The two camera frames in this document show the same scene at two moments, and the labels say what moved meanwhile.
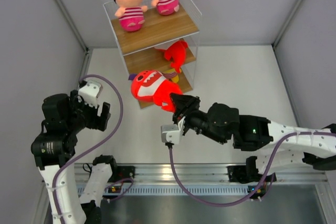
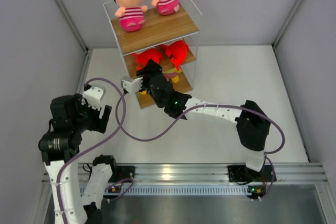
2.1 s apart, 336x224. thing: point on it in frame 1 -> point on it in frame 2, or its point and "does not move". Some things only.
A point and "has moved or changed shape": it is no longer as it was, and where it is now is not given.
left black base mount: [122, 172] does not move
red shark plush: [177, 51] does not move
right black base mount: [239, 174] does not move
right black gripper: [185, 103] -> [150, 68]
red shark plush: [151, 85] has moved or changed shape
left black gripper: [97, 122] does not move
